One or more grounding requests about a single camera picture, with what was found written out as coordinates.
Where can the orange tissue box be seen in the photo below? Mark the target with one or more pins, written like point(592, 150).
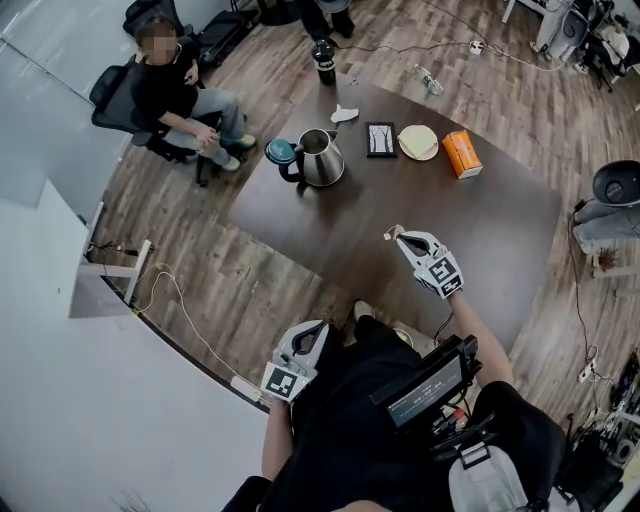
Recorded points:
point(462, 155)

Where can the person's right forearm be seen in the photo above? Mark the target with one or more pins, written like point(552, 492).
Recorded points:
point(480, 340)

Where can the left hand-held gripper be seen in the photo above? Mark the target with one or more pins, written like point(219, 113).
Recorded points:
point(287, 382)

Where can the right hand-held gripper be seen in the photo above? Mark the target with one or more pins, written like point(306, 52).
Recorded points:
point(442, 275)

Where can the cream round plate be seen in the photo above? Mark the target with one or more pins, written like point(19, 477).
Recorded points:
point(430, 152)

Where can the person's dark clothing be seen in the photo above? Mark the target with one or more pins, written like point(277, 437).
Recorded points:
point(350, 425)

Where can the black picture frame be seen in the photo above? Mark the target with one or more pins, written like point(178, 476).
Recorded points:
point(381, 140)

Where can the teal round lid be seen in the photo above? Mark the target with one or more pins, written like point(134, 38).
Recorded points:
point(279, 151)

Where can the yellow folded cloth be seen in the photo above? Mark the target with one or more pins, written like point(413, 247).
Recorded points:
point(416, 140)

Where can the white paper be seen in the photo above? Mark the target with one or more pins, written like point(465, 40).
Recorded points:
point(390, 234)
point(344, 114)

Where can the white desk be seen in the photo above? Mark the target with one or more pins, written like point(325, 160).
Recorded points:
point(620, 272)

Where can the person's white shoe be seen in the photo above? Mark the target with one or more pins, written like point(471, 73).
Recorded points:
point(364, 310)

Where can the black chest monitor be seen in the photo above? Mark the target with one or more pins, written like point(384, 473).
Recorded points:
point(425, 395)

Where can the white power strip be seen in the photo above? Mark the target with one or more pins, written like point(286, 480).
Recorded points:
point(246, 389)
point(586, 371)
point(476, 47)

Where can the black water bottle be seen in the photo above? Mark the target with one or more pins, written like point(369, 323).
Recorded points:
point(325, 62)

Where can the clear plastic bottle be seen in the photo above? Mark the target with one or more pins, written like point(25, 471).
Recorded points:
point(429, 80)

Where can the person's left forearm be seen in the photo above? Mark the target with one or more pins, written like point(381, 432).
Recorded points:
point(277, 440)

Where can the white shelf unit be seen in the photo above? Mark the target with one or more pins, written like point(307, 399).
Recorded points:
point(85, 280)

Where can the small dried red plant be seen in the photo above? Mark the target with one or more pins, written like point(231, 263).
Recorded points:
point(606, 260)

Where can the black folded trolley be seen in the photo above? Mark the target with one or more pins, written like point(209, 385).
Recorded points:
point(225, 37)

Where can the black mesh office chair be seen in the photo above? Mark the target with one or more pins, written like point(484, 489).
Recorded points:
point(150, 15)
point(112, 100)

